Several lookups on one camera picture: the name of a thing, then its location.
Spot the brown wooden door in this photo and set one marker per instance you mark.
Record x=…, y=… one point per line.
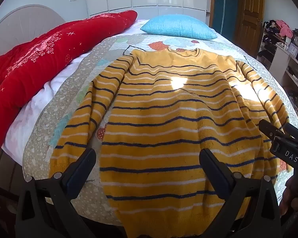
x=249, y=17

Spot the teal wall panel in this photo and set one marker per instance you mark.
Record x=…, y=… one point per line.
x=223, y=5

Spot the small purple clock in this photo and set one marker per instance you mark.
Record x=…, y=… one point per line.
x=293, y=48

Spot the ornate black table clock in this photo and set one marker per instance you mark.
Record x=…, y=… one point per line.
x=297, y=38

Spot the round padded headboard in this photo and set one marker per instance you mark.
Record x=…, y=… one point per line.
x=19, y=22

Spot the white shelf cabinet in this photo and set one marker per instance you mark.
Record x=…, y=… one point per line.
x=283, y=64

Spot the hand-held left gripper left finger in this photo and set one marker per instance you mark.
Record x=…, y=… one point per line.
x=81, y=169

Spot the blue knitted pillow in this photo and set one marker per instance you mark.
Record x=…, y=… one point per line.
x=178, y=27

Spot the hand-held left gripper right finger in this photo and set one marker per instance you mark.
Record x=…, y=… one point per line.
x=214, y=171

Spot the pink cloth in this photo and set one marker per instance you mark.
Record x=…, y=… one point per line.
x=284, y=28

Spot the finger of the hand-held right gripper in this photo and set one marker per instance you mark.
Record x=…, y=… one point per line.
x=269, y=128
x=296, y=132

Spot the quilted patterned bedspread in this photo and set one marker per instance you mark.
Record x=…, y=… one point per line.
x=64, y=99

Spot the person's right hand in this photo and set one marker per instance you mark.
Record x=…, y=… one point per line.
x=291, y=195

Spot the cluttered shoe rack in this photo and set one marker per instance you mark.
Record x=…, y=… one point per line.
x=269, y=39

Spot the red embroidered quilt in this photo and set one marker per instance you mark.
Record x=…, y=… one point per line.
x=39, y=62

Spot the yellow striped sweater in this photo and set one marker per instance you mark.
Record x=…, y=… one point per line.
x=164, y=129

